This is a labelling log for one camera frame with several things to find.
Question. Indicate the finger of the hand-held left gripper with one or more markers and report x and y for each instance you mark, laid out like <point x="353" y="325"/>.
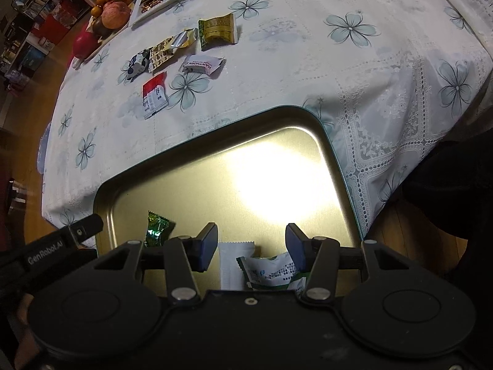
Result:
<point x="86" y="227"/>

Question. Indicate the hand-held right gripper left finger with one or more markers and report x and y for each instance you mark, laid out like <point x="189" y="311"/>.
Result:
<point x="208" y="246"/>

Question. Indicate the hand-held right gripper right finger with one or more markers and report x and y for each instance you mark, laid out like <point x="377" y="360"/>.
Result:
<point x="294" y="247"/>

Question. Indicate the yellow and white snack packet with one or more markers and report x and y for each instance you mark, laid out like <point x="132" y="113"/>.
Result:
<point x="233" y="266"/>

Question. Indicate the white and green snack packet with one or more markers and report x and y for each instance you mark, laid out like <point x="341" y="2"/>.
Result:
<point x="269" y="273"/>

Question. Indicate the green foil candy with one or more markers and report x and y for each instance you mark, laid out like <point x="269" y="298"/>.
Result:
<point x="158" y="230"/>

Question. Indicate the gold metal tray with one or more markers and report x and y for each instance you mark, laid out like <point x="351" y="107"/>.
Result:
<point x="231" y="154"/>

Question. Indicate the red and white snack packet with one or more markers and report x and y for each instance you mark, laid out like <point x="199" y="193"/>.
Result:
<point x="154" y="96"/>

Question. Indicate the black and white snack packet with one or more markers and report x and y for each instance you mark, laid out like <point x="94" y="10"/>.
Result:
<point x="138" y="64"/>

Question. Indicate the white snack packet red print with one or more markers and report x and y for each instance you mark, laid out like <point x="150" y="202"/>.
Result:
<point x="202" y="65"/>

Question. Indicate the brown patterned snack packet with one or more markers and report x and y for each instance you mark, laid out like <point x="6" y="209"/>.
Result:
<point x="163" y="54"/>

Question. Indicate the olive green snack packet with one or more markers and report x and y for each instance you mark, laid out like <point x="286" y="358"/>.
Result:
<point x="217" y="31"/>

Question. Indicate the blue grey stool seat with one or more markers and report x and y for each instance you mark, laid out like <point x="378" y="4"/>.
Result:
<point x="44" y="146"/>

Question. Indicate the small white object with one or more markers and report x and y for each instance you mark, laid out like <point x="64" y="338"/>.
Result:
<point x="76" y="63"/>

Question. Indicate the red apple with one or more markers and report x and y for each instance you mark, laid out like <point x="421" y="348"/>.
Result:
<point x="84" y="45"/>

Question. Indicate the yellow fruit tray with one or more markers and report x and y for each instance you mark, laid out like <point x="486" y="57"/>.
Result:
<point x="104" y="42"/>

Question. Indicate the brown kiwi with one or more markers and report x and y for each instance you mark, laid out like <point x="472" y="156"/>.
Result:
<point x="99" y="27"/>

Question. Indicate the cluttered storage shelves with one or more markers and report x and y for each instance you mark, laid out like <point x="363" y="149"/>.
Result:
<point x="38" y="19"/>

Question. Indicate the pink apple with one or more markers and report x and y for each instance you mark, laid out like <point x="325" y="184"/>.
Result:
<point x="115" y="15"/>

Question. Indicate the gold foil candy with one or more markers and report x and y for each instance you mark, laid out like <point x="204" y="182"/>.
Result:
<point x="147" y="5"/>

